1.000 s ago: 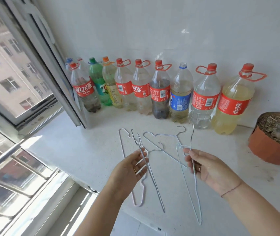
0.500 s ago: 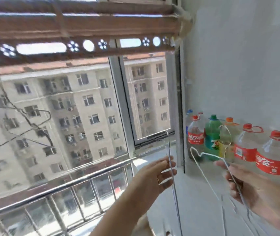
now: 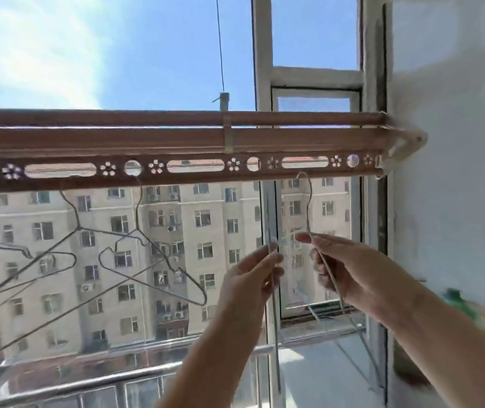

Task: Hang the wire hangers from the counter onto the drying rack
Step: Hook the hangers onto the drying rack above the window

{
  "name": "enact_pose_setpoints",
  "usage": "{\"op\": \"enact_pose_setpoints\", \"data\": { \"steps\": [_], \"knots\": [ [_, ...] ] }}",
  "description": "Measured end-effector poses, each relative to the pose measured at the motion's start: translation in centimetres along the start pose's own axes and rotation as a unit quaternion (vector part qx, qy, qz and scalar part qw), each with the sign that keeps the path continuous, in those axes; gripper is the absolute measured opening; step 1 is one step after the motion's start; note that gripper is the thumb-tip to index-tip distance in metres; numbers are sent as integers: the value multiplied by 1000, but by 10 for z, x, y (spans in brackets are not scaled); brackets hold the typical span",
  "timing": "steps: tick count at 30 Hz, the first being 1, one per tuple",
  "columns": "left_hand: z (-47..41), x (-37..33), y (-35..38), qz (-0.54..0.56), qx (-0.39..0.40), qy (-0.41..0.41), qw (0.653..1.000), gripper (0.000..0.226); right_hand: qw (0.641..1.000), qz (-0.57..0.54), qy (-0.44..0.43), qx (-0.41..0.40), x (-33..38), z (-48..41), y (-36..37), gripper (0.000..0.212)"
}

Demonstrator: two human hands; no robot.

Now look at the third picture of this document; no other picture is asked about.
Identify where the steel balcony railing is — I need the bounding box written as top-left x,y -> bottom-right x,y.
0,343 -> 270,408

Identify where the green plastic bottle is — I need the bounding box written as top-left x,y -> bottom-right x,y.
441,287 -> 479,321

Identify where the thin steel suspension cable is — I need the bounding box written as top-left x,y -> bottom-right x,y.
215,0 -> 225,95

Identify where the white rail hanging clamp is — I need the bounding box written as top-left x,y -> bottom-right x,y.
212,92 -> 236,156

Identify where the rose gold clothes drying rail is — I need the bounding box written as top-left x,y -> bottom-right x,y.
0,108 -> 389,194

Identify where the white window frame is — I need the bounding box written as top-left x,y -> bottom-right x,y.
251,0 -> 394,408

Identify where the person's right forearm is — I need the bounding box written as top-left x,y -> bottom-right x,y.
376,278 -> 485,408

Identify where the person's left hand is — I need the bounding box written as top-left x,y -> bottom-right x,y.
218,244 -> 286,321

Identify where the silver wire clothes hanger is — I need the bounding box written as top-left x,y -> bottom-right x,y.
0,176 -> 208,367
0,190 -> 82,324
265,171 -> 386,396
0,203 -> 35,323

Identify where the person's right hand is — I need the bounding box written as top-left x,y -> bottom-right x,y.
295,231 -> 402,324

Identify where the person's left forearm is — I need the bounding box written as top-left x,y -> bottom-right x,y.
152,293 -> 270,408

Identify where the beige apartment building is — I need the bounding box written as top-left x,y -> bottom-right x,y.
0,178 -> 355,370

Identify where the white rail end bracket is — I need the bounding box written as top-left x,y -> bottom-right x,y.
375,111 -> 429,179

